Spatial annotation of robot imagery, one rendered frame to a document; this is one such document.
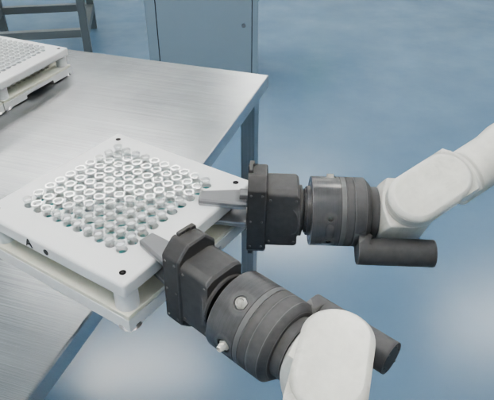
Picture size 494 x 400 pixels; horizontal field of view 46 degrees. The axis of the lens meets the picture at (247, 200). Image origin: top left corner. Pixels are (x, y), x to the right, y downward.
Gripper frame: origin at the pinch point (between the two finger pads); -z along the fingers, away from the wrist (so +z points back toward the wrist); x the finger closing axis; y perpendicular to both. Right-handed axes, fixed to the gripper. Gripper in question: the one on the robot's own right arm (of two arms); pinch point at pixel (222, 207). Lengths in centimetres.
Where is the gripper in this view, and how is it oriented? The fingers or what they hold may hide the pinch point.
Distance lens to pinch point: 74.2
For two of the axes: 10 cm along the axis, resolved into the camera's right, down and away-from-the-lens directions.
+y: 0.3, -5.9, 8.1
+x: -0.2, 8.1, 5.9
